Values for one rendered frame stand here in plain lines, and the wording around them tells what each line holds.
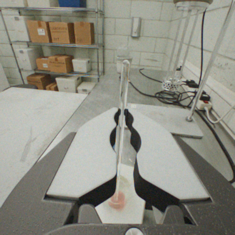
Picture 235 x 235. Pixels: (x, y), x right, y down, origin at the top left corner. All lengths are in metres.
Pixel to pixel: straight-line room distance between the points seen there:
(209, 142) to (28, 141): 0.62
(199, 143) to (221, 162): 0.09
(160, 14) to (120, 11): 0.59
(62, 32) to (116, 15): 0.85
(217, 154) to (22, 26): 2.78
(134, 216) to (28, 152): 0.36
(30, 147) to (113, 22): 2.31
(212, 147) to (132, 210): 0.39
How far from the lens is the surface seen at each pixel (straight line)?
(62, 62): 2.45
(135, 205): 0.26
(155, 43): 2.55
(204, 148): 0.54
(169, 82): 0.52
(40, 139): 0.52
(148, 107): 0.66
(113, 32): 2.56
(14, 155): 0.50
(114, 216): 0.25
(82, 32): 2.32
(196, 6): 0.49
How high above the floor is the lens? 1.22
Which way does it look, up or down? 34 degrees down
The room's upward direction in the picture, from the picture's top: 3 degrees clockwise
